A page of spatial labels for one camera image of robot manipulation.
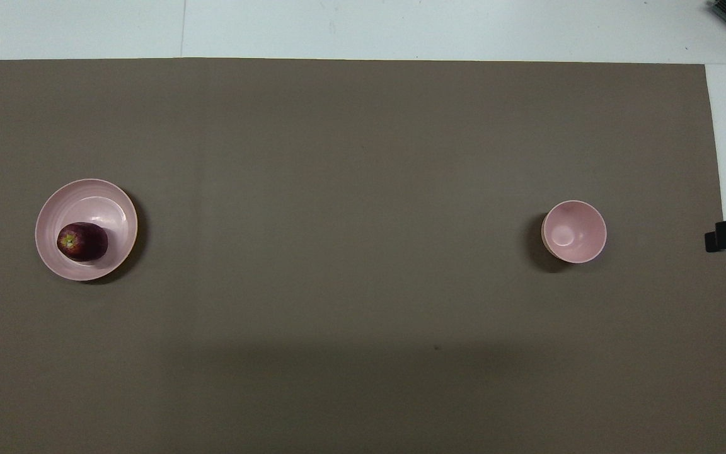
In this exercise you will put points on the pink bowl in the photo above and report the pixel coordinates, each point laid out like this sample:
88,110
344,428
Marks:
574,232

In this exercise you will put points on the brown table mat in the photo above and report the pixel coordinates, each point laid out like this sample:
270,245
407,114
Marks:
363,189

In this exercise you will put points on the pink plate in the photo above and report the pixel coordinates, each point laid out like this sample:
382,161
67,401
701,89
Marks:
104,202

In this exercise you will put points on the dark red apple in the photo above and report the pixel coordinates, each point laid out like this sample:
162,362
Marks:
84,243

